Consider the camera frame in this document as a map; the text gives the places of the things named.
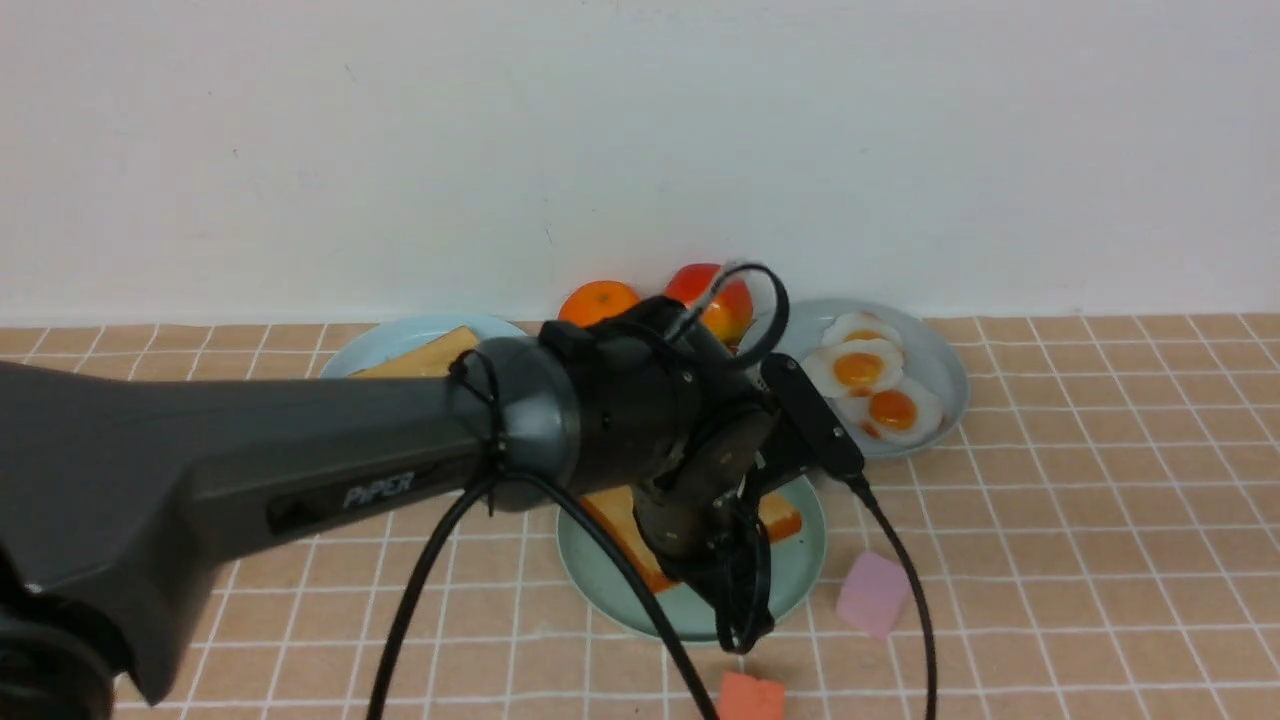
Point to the fried egg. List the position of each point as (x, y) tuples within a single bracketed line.
[(860, 326), (905, 415), (858, 368)]

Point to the pink cube block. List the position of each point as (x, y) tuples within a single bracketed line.
[(873, 594)]

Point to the toast slice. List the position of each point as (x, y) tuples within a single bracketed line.
[(770, 520), (432, 360)]

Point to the coral red cube block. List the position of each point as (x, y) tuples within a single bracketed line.
[(744, 697)]

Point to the orange fruit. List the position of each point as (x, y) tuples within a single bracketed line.
[(597, 301)]

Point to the fried egg right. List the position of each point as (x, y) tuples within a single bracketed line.
[(905, 415)]

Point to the grey-blue egg plate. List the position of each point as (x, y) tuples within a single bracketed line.
[(929, 360)]

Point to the fried egg back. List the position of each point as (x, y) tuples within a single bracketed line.
[(860, 326)]

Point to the fried egg front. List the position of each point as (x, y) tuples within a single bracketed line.
[(858, 368)]

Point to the light blue plate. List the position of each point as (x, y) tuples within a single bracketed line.
[(393, 339)]

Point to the teal centre plate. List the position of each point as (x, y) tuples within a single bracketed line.
[(796, 565)]

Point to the red yellow apple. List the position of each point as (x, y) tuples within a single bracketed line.
[(729, 315)]

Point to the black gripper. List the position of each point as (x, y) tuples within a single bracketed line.
[(668, 426)]

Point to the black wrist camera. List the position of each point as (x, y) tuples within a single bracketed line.
[(808, 436)]

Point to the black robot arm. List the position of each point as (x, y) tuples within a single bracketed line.
[(123, 500)]

